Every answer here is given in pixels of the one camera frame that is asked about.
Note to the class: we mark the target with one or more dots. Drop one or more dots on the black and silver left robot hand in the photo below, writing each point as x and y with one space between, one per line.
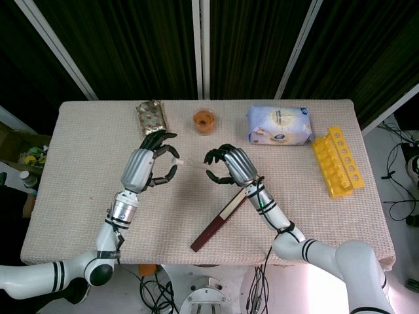
137 167

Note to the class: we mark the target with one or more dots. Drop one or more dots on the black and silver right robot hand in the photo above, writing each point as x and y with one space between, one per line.
240 165

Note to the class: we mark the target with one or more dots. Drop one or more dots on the small white cap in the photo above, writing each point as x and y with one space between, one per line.
176 161

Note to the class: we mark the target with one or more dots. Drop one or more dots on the clear glass test tube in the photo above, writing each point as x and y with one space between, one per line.
196 164

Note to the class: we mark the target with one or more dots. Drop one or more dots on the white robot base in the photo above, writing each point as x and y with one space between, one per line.
209 294

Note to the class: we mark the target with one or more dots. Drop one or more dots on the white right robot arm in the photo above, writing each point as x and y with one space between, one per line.
327 252

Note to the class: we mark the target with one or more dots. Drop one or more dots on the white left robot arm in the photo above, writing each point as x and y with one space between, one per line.
106 240

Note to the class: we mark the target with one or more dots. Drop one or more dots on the yellow plastic rack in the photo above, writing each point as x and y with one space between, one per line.
334 167

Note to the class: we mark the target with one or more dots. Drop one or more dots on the gold foil snack packet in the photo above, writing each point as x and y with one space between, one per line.
151 119

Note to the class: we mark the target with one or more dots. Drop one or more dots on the pale blue tissue pack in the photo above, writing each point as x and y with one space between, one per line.
280 126

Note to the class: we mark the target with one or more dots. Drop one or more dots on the clear jar of rubber bands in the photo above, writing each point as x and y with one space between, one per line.
204 121

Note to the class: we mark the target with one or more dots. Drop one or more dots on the beige waffle table cloth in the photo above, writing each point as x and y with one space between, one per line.
82 147

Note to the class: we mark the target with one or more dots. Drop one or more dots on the dark red folded fan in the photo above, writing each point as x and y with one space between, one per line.
216 225

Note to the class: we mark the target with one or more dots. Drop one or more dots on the small orange block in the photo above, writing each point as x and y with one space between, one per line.
147 269

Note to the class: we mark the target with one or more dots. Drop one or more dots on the white plastic bottle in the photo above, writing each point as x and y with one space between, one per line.
27 179

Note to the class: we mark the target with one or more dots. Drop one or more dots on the dark green curtain panel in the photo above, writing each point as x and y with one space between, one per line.
252 49
19 65
366 49
131 49

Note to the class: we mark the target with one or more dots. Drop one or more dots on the brown cardboard box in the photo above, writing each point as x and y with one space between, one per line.
13 144

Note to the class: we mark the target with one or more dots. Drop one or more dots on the white screen frame post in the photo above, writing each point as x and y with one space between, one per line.
298 49
59 49
14 117
196 49
205 49
389 109

